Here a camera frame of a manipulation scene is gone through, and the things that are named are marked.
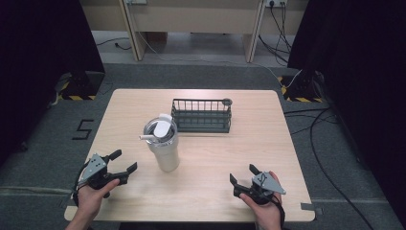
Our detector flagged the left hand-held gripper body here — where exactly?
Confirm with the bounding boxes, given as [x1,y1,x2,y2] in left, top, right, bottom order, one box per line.
[78,152,122,199]

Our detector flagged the black stand base hazard tape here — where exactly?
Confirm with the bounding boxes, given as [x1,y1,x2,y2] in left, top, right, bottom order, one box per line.
[277,69,326,104]
[56,70,106,102]

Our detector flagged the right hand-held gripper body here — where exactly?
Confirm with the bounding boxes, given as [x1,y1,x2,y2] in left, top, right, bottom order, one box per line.
[233,172,287,206]

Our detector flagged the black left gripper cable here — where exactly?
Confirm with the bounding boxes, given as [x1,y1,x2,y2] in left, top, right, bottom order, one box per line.
[72,162,90,207]

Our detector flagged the short black floor cable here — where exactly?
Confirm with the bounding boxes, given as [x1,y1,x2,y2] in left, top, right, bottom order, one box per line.
[96,36,132,52]

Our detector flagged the person's left hand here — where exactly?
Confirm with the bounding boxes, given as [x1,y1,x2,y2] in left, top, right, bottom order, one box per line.
[76,178,122,222]

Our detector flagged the dark wire rack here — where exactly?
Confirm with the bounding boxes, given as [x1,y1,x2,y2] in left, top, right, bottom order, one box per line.
[170,97,234,134]

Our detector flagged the grey tape piece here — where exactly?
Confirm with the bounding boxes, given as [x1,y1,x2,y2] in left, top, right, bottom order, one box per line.
[300,201,325,216]

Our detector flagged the white power strip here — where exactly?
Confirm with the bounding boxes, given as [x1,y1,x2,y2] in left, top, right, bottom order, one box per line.
[264,0,289,9]

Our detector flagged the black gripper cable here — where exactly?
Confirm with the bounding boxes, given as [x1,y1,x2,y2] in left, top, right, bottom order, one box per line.
[270,193,286,230]
[72,162,90,207]

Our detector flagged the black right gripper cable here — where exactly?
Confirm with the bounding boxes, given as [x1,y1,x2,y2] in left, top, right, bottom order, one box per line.
[270,193,286,230]

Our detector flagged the long black floor cable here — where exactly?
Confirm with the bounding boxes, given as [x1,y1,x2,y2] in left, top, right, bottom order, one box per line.
[282,106,375,230]

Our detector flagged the black curtain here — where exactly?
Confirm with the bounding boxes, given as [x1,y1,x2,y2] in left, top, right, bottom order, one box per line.
[286,0,406,226]
[0,0,106,164]

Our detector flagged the black tape floor mark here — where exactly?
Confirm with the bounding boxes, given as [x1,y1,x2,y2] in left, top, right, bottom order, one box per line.
[71,119,95,141]

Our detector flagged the black cables bundle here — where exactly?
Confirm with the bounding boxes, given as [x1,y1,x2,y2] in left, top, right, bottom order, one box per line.
[258,3,293,65]

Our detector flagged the person's right hand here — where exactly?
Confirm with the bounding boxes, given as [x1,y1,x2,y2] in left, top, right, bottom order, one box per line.
[238,170,283,228]

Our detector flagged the white tumbler with straw lid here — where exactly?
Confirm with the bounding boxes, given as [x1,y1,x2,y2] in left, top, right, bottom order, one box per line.
[139,113,181,173]

